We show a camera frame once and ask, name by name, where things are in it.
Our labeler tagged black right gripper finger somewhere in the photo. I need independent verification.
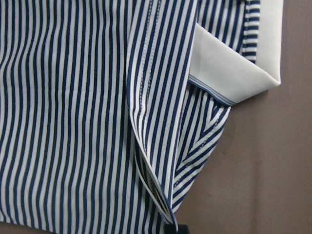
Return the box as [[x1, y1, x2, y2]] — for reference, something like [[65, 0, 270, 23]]
[[164, 218, 188, 234]]

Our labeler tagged navy white striped polo shirt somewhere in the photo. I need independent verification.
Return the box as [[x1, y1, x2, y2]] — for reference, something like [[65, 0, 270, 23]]
[[0, 0, 283, 234]]

